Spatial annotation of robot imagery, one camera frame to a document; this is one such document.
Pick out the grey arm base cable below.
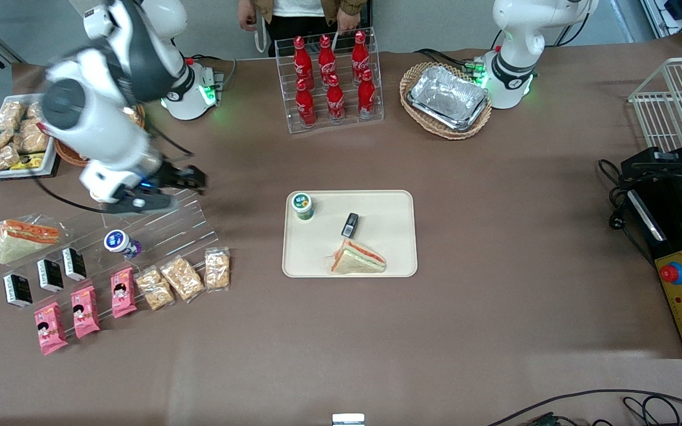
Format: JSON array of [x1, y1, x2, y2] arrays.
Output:
[[184, 54, 239, 91]]

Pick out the pink snack packet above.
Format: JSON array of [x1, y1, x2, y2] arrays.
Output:
[[34, 302, 69, 356], [70, 285, 101, 340], [110, 267, 139, 320]]

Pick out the red cola bottle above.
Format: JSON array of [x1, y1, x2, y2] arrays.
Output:
[[295, 79, 317, 128], [351, 30, 371, 80], [293, 36, 314, 89], [317, 34, 338, 83], [326, 73, 346, 122], [358, 69, 377, 118]]

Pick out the yellow packet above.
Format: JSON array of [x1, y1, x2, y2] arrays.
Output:
[[9, 152, 46, 172]]

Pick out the looped black cable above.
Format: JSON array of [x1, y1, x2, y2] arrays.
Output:
[[622, 396, 682, 426]]

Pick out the black white snack box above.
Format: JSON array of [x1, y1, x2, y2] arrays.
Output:
[[37, 259, 65, 293], [62, 247, 88, 282], [3, 273, 34, 309]]

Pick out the black control box cable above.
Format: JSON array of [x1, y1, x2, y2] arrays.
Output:
[[597, 158, 657, 268]]

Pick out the brown wicker basket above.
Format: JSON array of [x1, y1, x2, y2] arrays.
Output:
[[53, 104, 146, 169]]

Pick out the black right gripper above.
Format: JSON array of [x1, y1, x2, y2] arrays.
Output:
[[107, 164, 208, 215]]

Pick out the clear acrylic bottle rack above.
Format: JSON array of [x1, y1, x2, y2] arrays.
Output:
[[274, 27, 385, 135]]

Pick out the wrapped triangle sandwich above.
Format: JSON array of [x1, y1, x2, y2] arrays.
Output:
[[0, 218, 65, 266], [327, 238, 388, 276]]

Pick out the white snack tray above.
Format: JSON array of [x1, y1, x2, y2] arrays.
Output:
[[0, 93, 61, 179]]

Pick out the stacked foil trays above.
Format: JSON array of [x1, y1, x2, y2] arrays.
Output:
[[407, 65, 490, 133]]

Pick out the green gum bottle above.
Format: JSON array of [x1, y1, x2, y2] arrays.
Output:
[[291, 193, 315, 221]]

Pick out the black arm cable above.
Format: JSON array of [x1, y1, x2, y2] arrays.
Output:
[[32, 174, 112, 214]]

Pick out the clear bag nut brittle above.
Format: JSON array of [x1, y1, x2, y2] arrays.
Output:
[[204, 247, 231, 292], [135, 266, 176, 312], [159, 256, 206, 304]]

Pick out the black arm base cables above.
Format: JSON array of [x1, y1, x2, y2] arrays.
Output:
[[414, 48, 487, 79]]

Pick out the blue gum bottle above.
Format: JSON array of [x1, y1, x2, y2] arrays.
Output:
[[104, 230, 143, 260]]

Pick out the clear acrylic stepped stand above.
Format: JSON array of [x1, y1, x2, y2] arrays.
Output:
[[51, 188, 222, 286]]

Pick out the standing person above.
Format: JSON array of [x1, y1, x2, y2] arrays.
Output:
[[237, 0, 372, 59]]

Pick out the light wicker basket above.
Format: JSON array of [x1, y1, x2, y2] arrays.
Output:
[[400, 62, 494, 141]]

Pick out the white wire basket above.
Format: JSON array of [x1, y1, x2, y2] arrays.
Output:
[[628, 56, 682, 156]]

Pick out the cream plastic tray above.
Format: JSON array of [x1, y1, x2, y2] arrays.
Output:
[[282, 190, 419, 279]]

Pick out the long black cable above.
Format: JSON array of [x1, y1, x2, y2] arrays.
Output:
[[485, 389, 682, 426]]

